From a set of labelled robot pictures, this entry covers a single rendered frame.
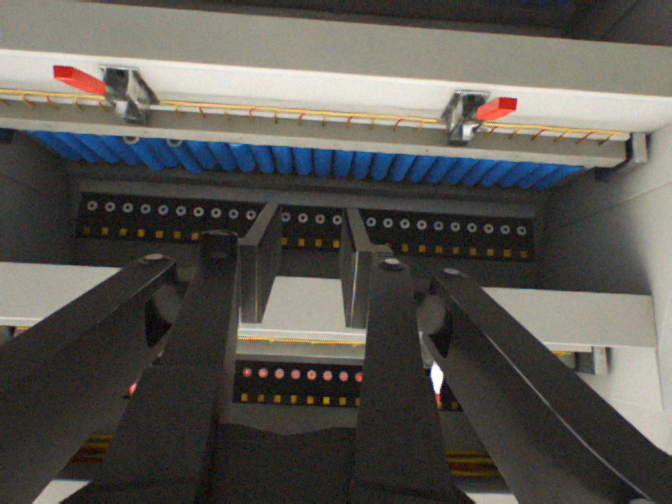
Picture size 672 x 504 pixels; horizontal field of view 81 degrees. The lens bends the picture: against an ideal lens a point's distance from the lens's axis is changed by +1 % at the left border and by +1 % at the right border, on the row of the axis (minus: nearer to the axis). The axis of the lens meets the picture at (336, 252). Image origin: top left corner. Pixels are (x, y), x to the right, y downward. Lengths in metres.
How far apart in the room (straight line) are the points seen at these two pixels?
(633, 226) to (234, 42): 0.38
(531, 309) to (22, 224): 0.51
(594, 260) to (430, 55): 0.28
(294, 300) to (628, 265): 0.31
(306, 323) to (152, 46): 0.24
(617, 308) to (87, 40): 0.47
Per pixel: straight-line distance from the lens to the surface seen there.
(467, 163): 0.41
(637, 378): 0.45
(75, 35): 0.37
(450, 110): 0.35
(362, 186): 0.46
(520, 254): 0.52
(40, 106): 0.43
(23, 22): 0.40
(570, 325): 0.39
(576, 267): 0.52
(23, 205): 0.53
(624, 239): 0.47
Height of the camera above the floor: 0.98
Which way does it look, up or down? 10 degrees up
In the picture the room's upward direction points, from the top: 177 degrees counter-clockwise
